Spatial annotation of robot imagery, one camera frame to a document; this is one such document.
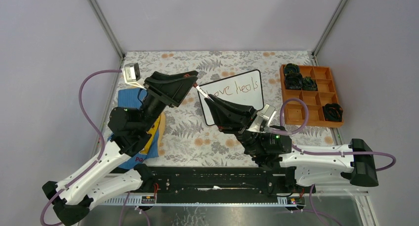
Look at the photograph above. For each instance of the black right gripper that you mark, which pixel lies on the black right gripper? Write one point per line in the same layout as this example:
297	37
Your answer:
230	118

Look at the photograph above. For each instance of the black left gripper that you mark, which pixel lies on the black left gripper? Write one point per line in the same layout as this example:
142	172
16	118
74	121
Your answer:
175	85

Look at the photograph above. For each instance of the black framed whiteboard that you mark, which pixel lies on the black framed whiteboard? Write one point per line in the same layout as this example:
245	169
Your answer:
244	88

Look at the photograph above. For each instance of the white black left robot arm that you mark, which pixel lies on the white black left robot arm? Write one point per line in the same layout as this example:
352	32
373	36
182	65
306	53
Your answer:
75	196

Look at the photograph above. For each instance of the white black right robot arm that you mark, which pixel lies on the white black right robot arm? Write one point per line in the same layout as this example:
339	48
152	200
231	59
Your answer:
271	147

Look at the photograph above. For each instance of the floral patterned table mat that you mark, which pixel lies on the floral patterned table mat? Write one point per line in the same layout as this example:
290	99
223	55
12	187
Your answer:
184	139

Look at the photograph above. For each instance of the blue cartoon cloth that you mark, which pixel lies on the blue cartoon cloth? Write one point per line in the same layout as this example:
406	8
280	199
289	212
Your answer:
133	98

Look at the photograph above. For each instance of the orange compartment tray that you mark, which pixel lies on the orange compartment tray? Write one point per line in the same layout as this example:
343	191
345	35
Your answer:
315	100

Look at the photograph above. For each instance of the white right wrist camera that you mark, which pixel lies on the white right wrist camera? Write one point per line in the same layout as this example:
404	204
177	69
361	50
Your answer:
262	119

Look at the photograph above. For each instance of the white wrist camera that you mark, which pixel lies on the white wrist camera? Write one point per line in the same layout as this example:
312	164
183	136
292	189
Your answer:
262	119
132	76

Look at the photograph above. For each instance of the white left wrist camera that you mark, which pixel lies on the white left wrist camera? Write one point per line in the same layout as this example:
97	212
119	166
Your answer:
132	76

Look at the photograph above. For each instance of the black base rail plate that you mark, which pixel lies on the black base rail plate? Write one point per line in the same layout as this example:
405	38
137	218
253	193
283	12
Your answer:
220	185

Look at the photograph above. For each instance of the left aluminium frame post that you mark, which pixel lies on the left aluminium frame post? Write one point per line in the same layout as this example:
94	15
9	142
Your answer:
106	28

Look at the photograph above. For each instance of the aluminium frame post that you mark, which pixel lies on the aluminium frame post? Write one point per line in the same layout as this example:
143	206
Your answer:
330	25
106	28

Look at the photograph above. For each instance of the right aluminium frame post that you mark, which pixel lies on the right aluminium frame post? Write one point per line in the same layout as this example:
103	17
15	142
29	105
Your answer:
330	25

